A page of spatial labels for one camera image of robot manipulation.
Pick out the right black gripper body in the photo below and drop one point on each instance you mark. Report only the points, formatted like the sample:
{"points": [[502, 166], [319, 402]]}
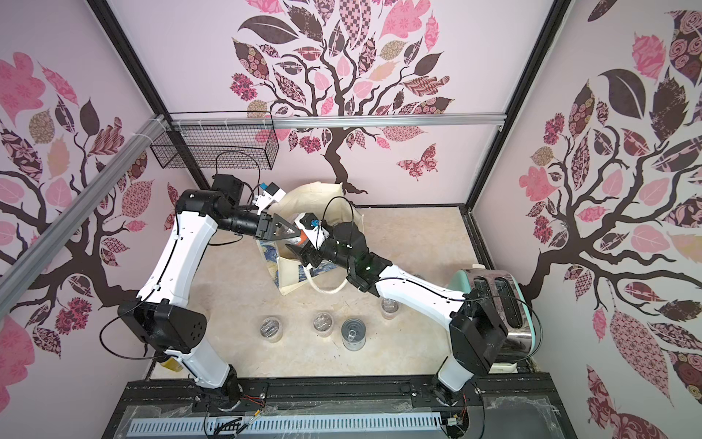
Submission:
{"points": [[316, 252]]}

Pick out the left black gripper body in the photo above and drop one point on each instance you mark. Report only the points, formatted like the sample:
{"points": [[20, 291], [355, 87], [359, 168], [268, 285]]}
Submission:
{"points": [[258, 226]]}

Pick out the cream canvas tote bag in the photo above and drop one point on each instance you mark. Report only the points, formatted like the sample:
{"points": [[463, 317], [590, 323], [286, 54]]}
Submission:
{"points": [[315, 207]]}

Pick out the clear seed jar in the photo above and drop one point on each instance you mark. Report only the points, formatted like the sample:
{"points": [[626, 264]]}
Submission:
{"points": [[271, 329], [354, 334], [323, 324], [389, 308]]}

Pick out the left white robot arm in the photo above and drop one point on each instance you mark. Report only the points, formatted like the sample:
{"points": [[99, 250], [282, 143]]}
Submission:
{"points": [[159, 316]]}

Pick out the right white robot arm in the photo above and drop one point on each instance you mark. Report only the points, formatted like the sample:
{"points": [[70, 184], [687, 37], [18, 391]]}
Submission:
{"points": [[433, 301]]}

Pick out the mint green chrome toaster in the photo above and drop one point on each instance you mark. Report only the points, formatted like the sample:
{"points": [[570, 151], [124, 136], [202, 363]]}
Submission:
{"points": [[499, 313]]}

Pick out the yellow jar near base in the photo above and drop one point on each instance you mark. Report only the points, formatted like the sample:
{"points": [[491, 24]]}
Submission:
{"points": [[172, 365]]}

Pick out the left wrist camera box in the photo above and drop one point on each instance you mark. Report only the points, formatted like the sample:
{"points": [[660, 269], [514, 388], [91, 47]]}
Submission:
{"points": [[270, 194]]}

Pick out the black wire wall basket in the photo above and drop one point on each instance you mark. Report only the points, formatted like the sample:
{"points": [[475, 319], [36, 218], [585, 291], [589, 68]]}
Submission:
{"points": [[218, 140]]}

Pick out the aluminium rail back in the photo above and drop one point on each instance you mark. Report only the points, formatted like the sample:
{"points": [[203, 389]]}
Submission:
{"points": [[444, 119]]}

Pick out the aluminium rail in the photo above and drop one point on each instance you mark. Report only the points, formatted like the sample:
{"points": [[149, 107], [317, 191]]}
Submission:
{"points": [[444, 119], [20, 276]]}

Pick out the aluminium rail left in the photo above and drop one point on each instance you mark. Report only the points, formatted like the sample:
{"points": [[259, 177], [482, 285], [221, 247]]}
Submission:
{"points": [[20, 276]]}

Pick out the white slotted cable duct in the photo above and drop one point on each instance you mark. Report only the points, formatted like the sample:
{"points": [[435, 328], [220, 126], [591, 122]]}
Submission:
{"points": [[284, 425]]}

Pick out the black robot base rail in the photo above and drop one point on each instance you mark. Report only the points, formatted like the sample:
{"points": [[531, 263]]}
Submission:
{"points": [[524, 405]]}

